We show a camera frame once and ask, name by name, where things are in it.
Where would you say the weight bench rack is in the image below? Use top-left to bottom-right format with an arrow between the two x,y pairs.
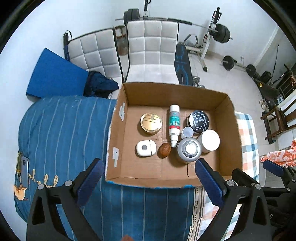
143,0 -> 213,72

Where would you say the black round tin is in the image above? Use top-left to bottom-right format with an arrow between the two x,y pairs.
187,110 -> 210,134

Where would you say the dark blue clothing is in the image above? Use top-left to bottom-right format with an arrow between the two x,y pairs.
83,71 -> 119,98

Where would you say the orange white patterned cloth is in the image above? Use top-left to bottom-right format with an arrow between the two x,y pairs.
260,139 -> 296,167

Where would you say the white padded chair right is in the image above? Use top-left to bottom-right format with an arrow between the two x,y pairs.
125,20 -> 179,85

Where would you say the dark wooden chair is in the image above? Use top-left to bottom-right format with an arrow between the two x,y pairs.
260,100 -> 295,145

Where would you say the gold round tin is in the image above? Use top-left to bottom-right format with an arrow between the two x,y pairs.
140,113 -> 163,135

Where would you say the chrome dumbbell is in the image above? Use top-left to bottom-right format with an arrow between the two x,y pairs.
192,76 -> 205,88

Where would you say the plaid checkered cloth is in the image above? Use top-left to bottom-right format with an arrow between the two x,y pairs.
187,111 -> 261,241

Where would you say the blue foam mat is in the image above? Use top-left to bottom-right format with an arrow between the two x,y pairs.
26,48 -> 88,98

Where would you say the barbell on rack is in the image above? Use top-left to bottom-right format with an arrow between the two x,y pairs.
115,7 -> 232,43

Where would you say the white spray bottle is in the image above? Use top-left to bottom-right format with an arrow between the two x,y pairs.
169,104 -> 180,148

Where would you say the white padded chair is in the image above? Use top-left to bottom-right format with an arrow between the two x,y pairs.
125,20 -> 179,85
63,28 -> 123,86

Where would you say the blue black bench pad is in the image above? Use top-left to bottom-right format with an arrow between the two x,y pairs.
175,44 -> 193,86

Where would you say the silver metal tin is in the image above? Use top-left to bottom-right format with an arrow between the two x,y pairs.
177,137 -> 202,163

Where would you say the white round jar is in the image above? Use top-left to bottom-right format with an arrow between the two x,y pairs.
197,130 -> 220,153

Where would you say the blue striped bed sheet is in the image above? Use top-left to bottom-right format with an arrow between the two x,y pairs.
14,95 -> 204,241

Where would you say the open cardboard box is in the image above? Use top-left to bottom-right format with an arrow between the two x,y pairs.
105,82 -> 243,188

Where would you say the white padded chair left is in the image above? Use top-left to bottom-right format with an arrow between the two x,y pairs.
63,28 -> 123,86

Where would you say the smartphone on bed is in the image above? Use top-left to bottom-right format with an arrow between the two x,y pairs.
16,152 -> 29,189

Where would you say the white oval case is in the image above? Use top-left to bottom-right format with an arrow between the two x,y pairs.
136,140 -> 157,157

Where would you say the small white cap container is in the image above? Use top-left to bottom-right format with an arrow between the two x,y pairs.
181,126 -> 194,139

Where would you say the barbell on floor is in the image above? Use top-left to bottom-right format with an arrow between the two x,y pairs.
222,55 -> 257,77

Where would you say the brown walnut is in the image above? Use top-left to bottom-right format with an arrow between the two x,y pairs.
158,143 -> 171,159

